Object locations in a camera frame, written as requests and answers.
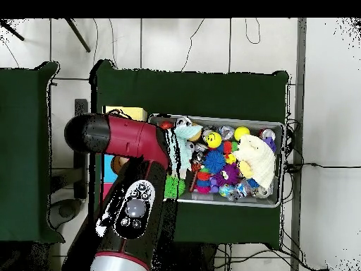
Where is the light blue muslin cloth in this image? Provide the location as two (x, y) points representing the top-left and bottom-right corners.
(169, 124), (203, 180)

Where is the blue spiky rubber ball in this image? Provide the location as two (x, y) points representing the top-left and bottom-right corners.
(203, 150), (227, 175)

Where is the yellow smiley face ball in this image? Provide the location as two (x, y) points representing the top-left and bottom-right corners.
(204, 131), (223, 150)

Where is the cream muslin cloth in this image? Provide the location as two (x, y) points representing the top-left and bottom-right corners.
(233, 133), (276, 190)

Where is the purple monster toy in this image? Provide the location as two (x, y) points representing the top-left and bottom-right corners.
(209, 162), (241, 188)

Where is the black tripod leg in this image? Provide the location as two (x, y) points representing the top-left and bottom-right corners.
(0, 19), (25, 42)
(63, 18), (92, 54)

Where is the green spiky rubber ball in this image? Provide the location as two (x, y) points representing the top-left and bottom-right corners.
(164, 175), (186, 198)

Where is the shallow wire mesh bin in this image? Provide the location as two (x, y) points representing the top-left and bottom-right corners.
(147, 113), (286, 209)

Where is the plain yellow ball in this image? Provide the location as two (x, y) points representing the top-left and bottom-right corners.
(233, 126), (251, 141)

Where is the dark green table cloth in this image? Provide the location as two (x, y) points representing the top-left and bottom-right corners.
(88, 59), (290, 251)
(0, 61), (66, 244)

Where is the wooden box with three holes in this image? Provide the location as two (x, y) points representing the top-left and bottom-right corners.
(101, 105), (148, 198)

